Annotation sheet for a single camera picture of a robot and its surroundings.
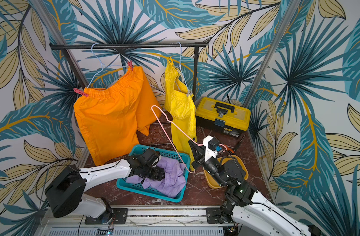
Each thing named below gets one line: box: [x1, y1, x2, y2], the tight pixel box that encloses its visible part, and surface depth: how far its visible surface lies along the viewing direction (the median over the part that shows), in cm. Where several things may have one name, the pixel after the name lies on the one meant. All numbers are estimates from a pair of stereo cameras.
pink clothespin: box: [73, 87, 90, 97], surface depth 64 cm
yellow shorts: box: [164, 57, 197, 172], surface depth 76 cm
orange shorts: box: [73, 66, 162, 166], surface depth 78 cm
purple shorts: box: [125, 156, 186, 198], surface depth 79 cm
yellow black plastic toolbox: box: [195, 96, 251, 138], surface depth 99 cm
